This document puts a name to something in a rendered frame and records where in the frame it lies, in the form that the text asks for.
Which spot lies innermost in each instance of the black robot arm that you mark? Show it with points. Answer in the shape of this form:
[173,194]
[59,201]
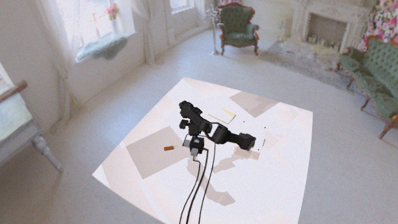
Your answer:
[221,136]

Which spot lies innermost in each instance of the brown rectangular bar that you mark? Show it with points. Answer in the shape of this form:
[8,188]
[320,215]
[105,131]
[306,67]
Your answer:
[168,148]

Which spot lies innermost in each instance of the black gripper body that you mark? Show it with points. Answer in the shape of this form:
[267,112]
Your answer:
[185,123]

